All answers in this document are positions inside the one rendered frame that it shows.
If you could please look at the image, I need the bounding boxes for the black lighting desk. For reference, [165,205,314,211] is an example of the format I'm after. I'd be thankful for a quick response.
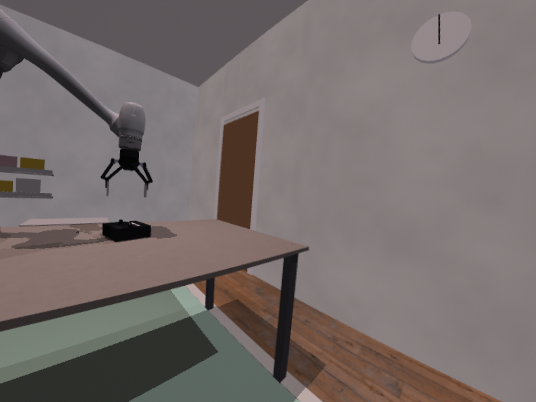
[102,219,151,242]

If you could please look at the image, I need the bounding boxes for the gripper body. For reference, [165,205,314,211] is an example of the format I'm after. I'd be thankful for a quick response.
[118,149,140,171]

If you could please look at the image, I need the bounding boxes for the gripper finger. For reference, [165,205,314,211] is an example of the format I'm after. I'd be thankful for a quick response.
[131,162,152,197]
[101,158,128,196]

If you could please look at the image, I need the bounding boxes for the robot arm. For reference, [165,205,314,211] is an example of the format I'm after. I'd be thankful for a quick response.
[0,9,145,151]

